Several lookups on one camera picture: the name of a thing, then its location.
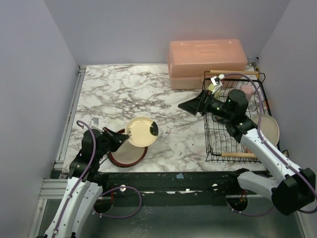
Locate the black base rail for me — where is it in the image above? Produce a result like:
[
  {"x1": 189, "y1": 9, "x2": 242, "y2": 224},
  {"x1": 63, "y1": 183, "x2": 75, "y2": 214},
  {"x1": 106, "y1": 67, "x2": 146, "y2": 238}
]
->
[{"x1": 49, "y1": 168, "x2": 258, "y2": 206}]

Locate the red rimmed cream plate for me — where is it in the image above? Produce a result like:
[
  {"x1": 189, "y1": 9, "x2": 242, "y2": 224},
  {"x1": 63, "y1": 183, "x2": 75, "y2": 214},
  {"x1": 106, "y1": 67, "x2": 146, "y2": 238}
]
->
[{"x1": 108, "y1": 141, "x2": 148, "y2": 168}]

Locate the pink ceramic mug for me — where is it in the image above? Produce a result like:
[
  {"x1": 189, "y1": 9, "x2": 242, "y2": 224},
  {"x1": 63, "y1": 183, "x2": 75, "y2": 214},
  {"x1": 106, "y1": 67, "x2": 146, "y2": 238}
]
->
[{"x1": 240, "y1": 85, "x2": 254, "y2": 101}]

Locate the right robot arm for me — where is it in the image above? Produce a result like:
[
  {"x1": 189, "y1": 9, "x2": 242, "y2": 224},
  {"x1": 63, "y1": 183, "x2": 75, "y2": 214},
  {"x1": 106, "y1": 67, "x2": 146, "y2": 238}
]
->
[{"x1": 178, "y1": 89, "x2": 317, "y2": 215}]

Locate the pink and cream plate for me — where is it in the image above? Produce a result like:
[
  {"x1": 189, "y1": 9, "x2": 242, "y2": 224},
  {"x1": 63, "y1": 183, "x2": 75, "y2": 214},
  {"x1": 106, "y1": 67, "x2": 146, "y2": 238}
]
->
[{"x1": 260, "y1": 115, "x2": 280, "y2": 147}]

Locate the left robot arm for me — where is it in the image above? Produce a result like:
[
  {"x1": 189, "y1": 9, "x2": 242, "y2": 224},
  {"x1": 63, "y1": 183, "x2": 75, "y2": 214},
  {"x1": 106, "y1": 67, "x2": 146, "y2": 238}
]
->
[{"x1": 41, "y1": 127, "x2": 129, "y2": 238}]

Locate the cream plate black patch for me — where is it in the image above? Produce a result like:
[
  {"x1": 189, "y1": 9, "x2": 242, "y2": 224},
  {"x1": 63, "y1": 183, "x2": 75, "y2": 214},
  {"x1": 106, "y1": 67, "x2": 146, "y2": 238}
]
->
[{"x1": 125, "y1": 117, "x2": 159, "y2": 147}]

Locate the translucent pink storage box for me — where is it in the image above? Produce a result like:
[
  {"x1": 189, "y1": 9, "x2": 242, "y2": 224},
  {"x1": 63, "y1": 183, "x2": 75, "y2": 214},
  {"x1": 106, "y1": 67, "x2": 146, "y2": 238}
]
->
[{"x1": 167, "y1": 39, "x2": 248, "y2": 90}]

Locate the black wire dish rack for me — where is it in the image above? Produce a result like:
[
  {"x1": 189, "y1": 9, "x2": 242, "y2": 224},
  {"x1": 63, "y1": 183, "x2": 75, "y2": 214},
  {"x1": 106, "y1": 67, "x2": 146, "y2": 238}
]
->
[{"x1": 204, "y1": 72, "x2": 271, "y2": 163}]

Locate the yellow-green ceramic mug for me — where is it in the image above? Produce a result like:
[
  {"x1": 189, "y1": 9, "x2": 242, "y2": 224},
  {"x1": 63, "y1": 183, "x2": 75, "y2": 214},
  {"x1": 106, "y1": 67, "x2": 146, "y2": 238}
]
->
[{"x1": 208, "y1": 83, "x2": 221, "y2": 99}]

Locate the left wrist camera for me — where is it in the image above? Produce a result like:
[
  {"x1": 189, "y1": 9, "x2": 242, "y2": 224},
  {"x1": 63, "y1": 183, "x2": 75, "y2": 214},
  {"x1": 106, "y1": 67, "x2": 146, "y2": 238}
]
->
[{"x1": 90, "y1": 118, "x2": 101, "y2": 130}]

